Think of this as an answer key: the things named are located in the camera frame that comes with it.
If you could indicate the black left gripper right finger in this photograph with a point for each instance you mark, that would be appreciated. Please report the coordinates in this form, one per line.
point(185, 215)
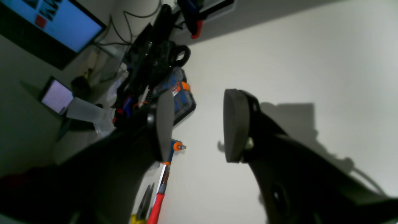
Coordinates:
point(298, 186)

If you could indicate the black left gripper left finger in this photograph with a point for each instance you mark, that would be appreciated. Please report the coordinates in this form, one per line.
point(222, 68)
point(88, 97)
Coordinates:
point(99, 184)

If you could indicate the blue orange tool case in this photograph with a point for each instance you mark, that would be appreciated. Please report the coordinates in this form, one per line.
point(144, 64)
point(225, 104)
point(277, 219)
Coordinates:
point(184, 103)

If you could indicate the blue computer monitor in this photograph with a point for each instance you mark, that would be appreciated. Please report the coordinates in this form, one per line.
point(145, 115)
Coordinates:
point(55, 31)

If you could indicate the red handled pliers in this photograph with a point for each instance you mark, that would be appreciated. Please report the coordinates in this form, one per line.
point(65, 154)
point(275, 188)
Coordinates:
point(155, 211)

